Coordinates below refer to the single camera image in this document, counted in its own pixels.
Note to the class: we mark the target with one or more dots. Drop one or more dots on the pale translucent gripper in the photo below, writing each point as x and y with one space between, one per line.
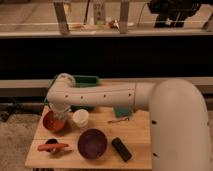
60 118

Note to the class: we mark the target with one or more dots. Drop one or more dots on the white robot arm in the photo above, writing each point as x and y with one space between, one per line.
179 130

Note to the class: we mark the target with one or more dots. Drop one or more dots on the red bowl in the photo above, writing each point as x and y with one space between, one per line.
48 122

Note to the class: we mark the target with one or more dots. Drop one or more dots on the purple bowl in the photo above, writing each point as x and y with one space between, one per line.
92 144

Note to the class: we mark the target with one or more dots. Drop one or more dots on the white cup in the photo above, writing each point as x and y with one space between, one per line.
80 118

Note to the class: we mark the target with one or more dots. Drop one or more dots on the small black cup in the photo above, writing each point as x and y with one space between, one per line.
51 141

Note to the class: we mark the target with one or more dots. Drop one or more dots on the orange carrot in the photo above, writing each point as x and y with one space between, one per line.
45 147

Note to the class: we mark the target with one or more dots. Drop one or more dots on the green plastic tray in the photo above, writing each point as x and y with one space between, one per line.
85 81

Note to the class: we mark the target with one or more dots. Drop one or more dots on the green sponge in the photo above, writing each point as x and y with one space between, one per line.
121 112

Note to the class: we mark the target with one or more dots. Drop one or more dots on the black remote control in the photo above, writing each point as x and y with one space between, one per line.
121 149

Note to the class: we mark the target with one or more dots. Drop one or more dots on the metal spoon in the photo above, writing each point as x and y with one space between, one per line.
119 120

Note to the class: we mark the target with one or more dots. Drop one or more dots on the black machine in background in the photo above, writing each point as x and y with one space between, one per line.
172 13

